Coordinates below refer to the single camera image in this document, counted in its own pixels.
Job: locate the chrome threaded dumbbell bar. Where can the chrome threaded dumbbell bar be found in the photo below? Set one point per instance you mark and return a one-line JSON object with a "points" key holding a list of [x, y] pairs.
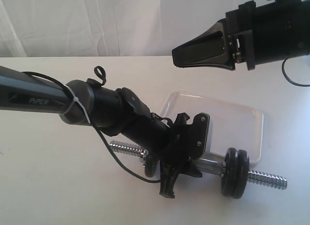
{"points": [[205, 165]]}

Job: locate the white rectangular plastic tray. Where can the white rectangular plastic tray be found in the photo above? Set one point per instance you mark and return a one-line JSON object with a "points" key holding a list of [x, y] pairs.
{"points": [[232, 125]]}

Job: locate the black weight plate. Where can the black weight plate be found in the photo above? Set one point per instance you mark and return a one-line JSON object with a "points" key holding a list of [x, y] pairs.
{"points": [[230, 175], [242, 174], [150, 166]]}

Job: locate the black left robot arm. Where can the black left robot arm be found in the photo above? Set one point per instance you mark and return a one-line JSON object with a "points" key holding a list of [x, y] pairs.
{"points": [[110, 113]]}

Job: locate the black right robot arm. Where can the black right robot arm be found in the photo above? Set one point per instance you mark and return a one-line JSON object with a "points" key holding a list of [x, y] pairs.
{"points": [[281, 30]]}

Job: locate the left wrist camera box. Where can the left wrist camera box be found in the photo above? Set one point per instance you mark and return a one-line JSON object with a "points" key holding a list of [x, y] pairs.
{"points": [[197, 135]]}

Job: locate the white backdrop curtain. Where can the white backdrop curtain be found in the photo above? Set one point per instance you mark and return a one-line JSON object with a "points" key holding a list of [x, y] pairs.
{"points": [[69, 28]]}

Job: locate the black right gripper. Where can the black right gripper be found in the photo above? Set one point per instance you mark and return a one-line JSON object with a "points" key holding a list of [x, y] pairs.
{"points": [[210, 49]]}

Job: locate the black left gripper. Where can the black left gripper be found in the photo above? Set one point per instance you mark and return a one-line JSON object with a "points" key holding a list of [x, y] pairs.
{"points": [[166, 140]]}

